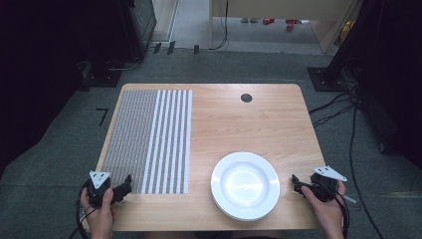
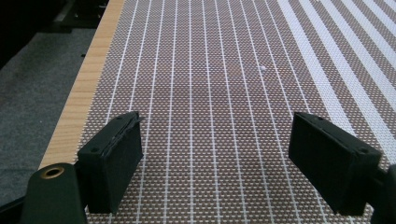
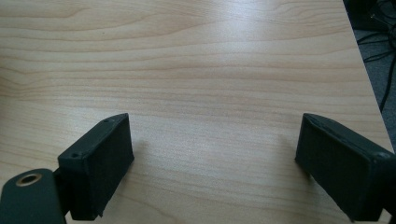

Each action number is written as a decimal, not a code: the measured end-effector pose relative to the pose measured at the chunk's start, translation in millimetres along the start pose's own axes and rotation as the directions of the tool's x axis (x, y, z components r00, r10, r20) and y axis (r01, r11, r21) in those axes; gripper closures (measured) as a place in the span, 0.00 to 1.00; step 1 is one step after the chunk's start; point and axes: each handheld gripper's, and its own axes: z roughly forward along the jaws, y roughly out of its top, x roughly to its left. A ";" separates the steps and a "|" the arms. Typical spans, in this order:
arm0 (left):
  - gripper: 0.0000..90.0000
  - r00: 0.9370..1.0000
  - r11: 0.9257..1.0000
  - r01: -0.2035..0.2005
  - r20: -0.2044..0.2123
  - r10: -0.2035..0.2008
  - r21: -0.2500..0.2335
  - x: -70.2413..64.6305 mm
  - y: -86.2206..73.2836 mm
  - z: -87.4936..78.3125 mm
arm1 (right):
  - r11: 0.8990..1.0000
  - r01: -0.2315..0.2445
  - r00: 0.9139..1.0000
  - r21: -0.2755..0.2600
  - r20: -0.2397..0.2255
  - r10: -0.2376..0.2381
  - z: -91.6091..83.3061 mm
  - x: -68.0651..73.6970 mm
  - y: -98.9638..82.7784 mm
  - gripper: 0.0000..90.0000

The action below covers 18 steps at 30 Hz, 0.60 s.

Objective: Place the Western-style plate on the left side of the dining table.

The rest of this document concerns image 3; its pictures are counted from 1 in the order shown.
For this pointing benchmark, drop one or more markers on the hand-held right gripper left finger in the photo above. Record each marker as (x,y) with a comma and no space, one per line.
(96,168)

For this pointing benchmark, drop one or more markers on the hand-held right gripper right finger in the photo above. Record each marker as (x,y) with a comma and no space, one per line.
(345,171)

